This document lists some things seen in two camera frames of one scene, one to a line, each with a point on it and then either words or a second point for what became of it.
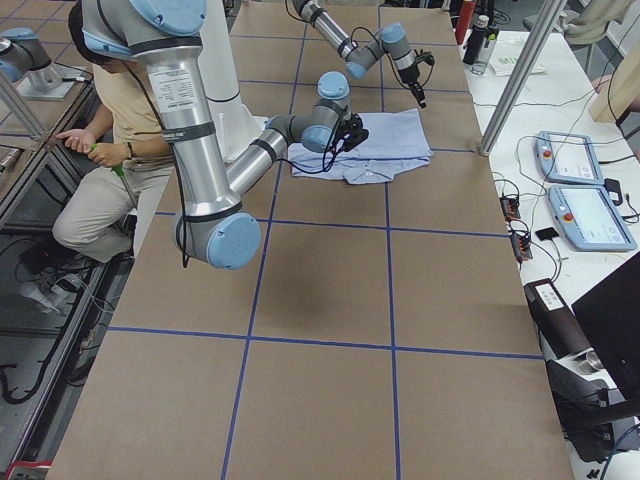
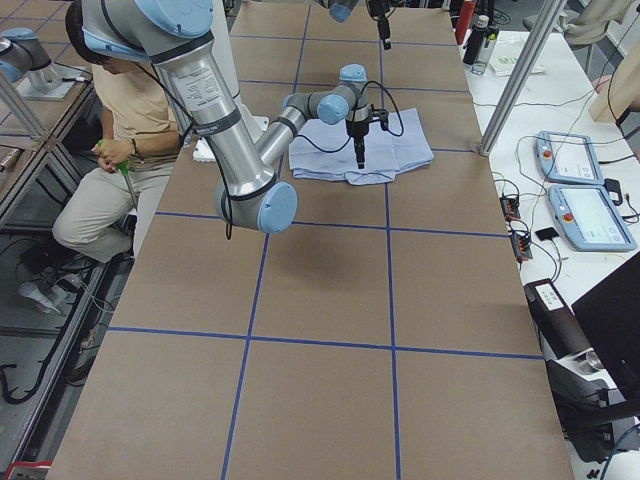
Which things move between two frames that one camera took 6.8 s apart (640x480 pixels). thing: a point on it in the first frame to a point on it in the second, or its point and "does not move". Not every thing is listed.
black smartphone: (546, 234) does not move
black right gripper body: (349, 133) to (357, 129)
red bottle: (464, 19) does not move
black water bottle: (475, 41) does not move
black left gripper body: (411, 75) to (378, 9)
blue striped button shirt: (397, 141) does not move
